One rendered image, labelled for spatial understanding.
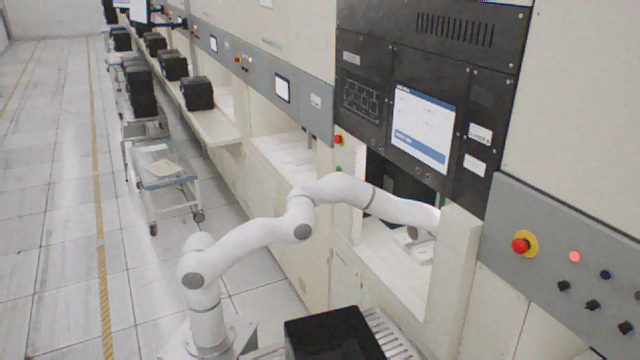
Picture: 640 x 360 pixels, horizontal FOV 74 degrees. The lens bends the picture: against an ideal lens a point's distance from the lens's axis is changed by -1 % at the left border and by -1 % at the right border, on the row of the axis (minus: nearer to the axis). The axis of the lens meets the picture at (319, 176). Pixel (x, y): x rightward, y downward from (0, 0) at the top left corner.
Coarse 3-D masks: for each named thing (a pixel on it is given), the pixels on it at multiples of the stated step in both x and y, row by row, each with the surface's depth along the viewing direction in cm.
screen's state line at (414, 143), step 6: (396, 132) 146; (402, 132) 143; (402, 138) 144; (408, 138) 141; (414, 138) 138; (408, 144) 142; (414, 144) 139; (420, 144) 136; (420, 150) 136; (426, 150) 134; (432, 150) 131; (432, 156) 132; (438, 156) 129; (444, 156) 127; (444, 162) 127
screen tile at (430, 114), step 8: (424, 104) 130; (424, 112) 131; (432, 112) 128; (440, 112) 125; (432, 120) 128; (440, 120) 125; (424, 128) 132; (448, 128) 123; (424, 136) 133; (432, 136) 130; (440, 136) 127; (448, 136) 124; (440, 144) 127
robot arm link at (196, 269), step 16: (288, 208) 139; (304, 208) 136; (256, 224) 140; (272, 224) 136; (288, 224) 132; (304, 224) 132; (224, 240) 140; (240, 240) 140; (256, 240) 139; (272, 240) 139; (288, 240) 135; (304, 240) 135; (192, 256) 138; (208, 256) 138; (224, 256) 139; (240, 256) 142; (176, 272) 139; (192, 272) 136; (208, 272) 138; (224, 272) 142; (192, 288) 138
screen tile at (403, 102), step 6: (402, 96) 139; (396, 102) 143; (402, 102) 140; (408, 102) 137; (414, 102) 134; (396, 108) 143; (402, 108) 140; (408, 108) 138; (420, 108) 132; (396, 114) 144; (414, 114) 136; (396, 120) 145; (402, 120) 142; (408, 120) 139; (414, 120) 136; (402, 126) 143; (408, 126) 140; (414, 126) 137; (414, 132) 137
